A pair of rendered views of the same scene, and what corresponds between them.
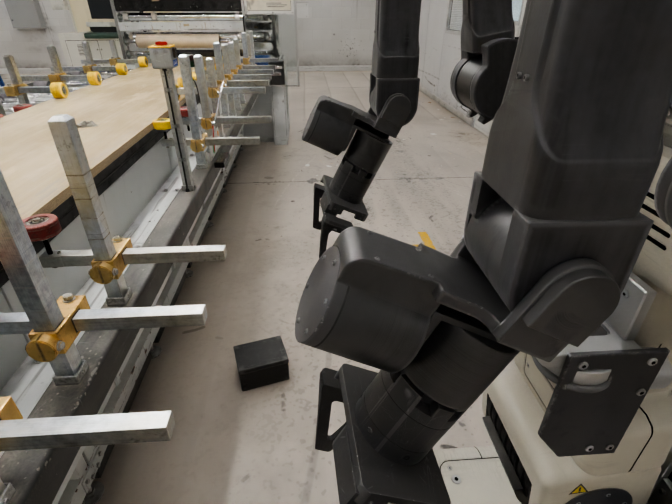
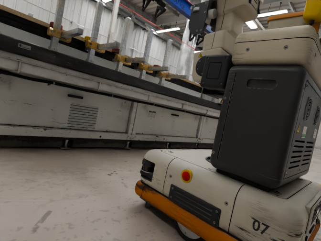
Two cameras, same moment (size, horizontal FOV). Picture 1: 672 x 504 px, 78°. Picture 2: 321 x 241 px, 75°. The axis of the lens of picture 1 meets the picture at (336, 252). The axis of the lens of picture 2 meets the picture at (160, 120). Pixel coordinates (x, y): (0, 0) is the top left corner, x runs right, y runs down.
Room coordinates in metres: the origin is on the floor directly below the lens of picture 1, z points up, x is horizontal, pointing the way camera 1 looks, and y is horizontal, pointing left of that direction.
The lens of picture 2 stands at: (-0.51, -1.03, 0.47)
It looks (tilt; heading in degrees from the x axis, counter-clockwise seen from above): 3 degrees down; 48
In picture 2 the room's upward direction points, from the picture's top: 11 degrees clockwise
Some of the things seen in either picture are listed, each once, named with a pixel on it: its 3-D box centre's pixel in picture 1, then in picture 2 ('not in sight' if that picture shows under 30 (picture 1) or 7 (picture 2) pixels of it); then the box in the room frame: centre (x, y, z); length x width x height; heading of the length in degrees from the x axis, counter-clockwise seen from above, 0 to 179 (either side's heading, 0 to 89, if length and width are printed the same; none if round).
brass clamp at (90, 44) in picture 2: not in sight; (95, 46); (0.11, 0.49, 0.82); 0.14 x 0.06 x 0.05; 4
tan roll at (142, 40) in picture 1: (200, 40); not in sight; (4.64, 1.36, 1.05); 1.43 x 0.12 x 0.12; 94
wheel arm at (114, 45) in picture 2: not in sight; (101, 47); (0.13, 0.44, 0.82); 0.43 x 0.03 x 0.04; 94
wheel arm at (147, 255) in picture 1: (136, 256); (169, 76); (0.88, 0.49, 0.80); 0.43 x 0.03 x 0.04; 94
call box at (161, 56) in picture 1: (164, 57); not in sight; (1.57, 0.59, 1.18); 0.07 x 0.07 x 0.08; 4
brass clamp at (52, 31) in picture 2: not in sight; (59, 35); (-0.14, 0.47, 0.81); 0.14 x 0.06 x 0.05; 4
